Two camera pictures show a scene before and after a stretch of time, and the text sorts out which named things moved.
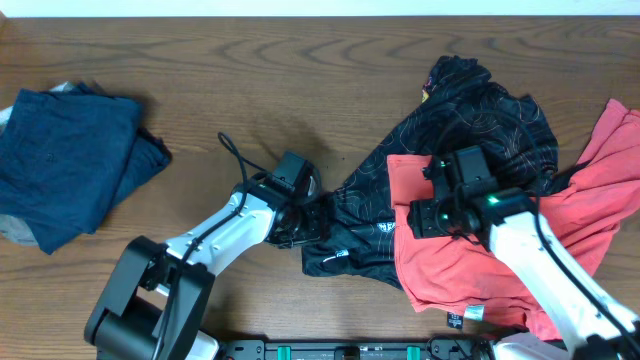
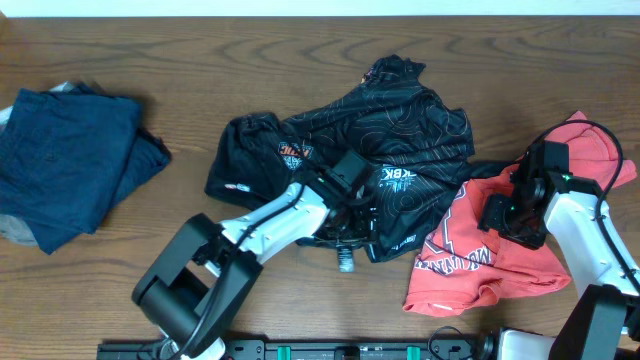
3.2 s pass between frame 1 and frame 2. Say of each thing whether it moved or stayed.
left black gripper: moved
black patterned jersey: moved
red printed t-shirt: moved
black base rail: stayed
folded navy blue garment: stayed
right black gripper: moved
